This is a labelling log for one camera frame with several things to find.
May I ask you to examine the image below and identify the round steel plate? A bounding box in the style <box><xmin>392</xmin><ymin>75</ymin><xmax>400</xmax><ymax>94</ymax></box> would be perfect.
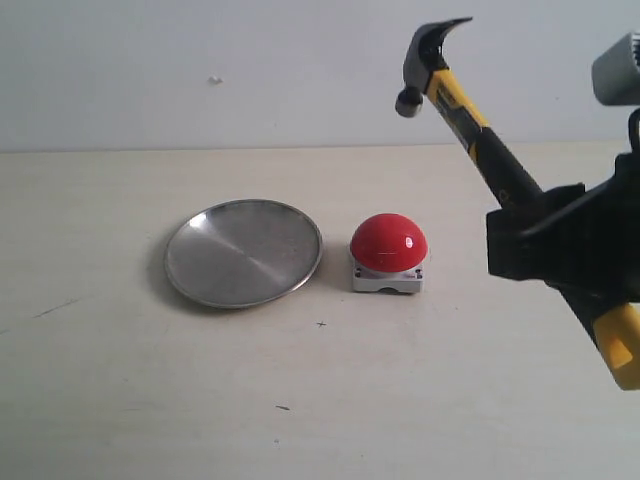
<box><xmin>163</xmin><ymin>199</ymin><xmax>324</xmax><ymax>310</ymax></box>

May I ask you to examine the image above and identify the red dome push button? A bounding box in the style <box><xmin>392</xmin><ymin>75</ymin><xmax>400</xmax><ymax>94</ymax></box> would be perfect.
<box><xmin>349</xmin><ymin>213</ymin><xmax>429</xmax><ymax>294</ymax></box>

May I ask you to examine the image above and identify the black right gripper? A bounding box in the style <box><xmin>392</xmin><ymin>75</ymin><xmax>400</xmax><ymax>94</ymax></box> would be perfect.
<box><xmin>486</xmin><ymin>109</ymin><xmax>639</xmax><ymax>302</ymax></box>

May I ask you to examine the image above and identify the yellow black claw hammer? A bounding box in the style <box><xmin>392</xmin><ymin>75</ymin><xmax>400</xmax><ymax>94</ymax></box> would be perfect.
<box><xmin>395</xmin><ymin>19</ymin><xmax>639</xmax><ymax>391</ymax></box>

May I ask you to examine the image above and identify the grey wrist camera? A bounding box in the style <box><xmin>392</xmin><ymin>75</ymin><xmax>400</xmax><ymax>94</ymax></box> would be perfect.
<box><xmin>591</xmin><ymin>30</ymin><xmax>639</xmax><ymax>106</ymax></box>

